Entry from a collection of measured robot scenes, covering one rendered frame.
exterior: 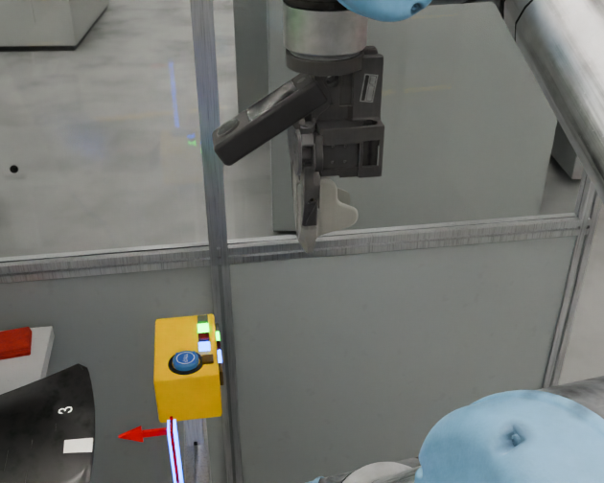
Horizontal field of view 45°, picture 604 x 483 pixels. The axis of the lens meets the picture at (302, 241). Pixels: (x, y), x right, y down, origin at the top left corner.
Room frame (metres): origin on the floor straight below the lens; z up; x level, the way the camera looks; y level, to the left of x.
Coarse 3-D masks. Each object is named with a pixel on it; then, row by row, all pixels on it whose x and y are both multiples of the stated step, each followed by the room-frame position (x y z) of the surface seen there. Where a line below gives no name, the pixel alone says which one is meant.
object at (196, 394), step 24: (168, 336) 0.94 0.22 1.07; (192, 336) 0.94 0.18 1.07; (168, 360) 0.88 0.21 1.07; (216, 360) 0.88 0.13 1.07; (168, 384) 0.84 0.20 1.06; (192, 384) 0.84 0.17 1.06; (216, 384) 0.85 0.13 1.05; (168, 408) 0.83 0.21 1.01; (192, 408) 0.84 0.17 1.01; (216, 408) 0.85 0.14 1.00
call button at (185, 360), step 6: (180, 354) 0.88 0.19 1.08; (186, 354) 0.88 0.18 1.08; (192, 354) 0.88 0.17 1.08; (174, 360) 0.87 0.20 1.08; (180, 360) 0.87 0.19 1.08; (186, 360) 0.87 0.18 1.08; (192, 360) 0.87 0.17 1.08; (174, 366) 0.86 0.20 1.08; (180, 366) 0.86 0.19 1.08; (186, 366) 0.86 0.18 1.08; (192, 366) 0.86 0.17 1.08
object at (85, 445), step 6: (90, 438) 0.60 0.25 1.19; (66, 444) 0.60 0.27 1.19; (72, 444) 0.60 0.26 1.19; (78, 444) 0.60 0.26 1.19; (84, 444) 0.60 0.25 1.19; (90, 444) 0.60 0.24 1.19; (66, 450) 0.59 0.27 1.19; (72, 450) 0.59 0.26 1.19; (78, 450) 0.59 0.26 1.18; (84, 450) 0.59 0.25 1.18; (90, 450) 0.59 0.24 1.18
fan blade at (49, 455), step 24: (48, 384) 0.68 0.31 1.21; (72, 384) 0.67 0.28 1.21; (0, 408) 0.64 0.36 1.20; (24, 408) 0.64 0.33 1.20; (48, 408) 0.64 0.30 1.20; (0, 432) 0.61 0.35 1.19; (24, 432) 0.61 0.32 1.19; (48, 432) 0.61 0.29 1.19; (72, 432) 0.61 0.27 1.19; (0, 456) 0.58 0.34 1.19; (24, 456) 0.58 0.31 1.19; (48, 456) 0.58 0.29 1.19; (72, 456) 0.58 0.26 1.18; (0, 480) 0.55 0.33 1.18; (24, 480) 0.55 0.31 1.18; (48, 480) 0.55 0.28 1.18; (72, 480) 0.56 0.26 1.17
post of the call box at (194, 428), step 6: (186, 420) 0.90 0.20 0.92; (192, 420) 0.91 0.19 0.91; (198, 420) 0.91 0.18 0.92; (186, 426) 0.90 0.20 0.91; (192, 426) 0.91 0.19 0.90; (198, 426) 0.91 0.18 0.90; (186, 432) 0.90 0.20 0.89; (192, 432) 0.90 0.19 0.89; (198, 432) 0.91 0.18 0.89; (186, 438) 0.90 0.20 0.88; (192, 438) 0.90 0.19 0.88; (198, 438) 0.91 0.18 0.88; (192, 444) 0.90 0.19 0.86; (198, 444) 0.90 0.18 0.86
